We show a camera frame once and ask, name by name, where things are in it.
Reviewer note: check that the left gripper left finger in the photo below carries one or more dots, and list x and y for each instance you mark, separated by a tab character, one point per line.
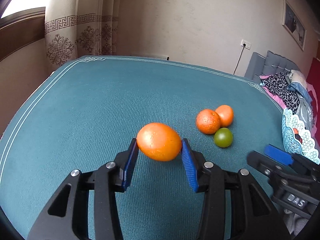
65	215

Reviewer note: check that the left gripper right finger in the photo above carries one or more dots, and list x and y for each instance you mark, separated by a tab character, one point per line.
253	215

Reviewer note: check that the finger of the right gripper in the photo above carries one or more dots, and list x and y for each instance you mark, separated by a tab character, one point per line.
278	155
266	166

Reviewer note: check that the smooth large orange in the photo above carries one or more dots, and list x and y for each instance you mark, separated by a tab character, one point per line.
159	142

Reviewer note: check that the bumpy orange with stem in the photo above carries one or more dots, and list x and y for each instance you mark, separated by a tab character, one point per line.
297	136

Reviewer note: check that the grey gloved hand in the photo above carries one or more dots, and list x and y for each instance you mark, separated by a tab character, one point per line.
294	222

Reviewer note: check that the light blue lace basket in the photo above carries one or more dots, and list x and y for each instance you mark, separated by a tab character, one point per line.
291	145

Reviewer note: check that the small green tomato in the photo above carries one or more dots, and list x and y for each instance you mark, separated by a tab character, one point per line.
223	137

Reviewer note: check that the pile of clothes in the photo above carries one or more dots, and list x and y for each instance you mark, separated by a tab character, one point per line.
291	89

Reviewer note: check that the red cloth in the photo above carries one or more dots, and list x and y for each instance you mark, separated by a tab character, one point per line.
314	76

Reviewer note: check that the grey padded headboard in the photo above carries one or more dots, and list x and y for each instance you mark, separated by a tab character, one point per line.
270	64

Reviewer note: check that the teal bed mat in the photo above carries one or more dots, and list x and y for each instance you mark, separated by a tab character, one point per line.
90	109

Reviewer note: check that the patterned beige curtain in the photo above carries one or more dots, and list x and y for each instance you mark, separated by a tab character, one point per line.
76	28

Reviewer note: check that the white wall socket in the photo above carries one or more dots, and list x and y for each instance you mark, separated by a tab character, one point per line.
246	44

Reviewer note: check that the framed wall picture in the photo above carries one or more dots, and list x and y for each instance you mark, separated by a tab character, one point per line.
292	23

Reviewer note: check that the brown wooden window frame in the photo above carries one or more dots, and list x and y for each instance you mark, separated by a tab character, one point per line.
21	29

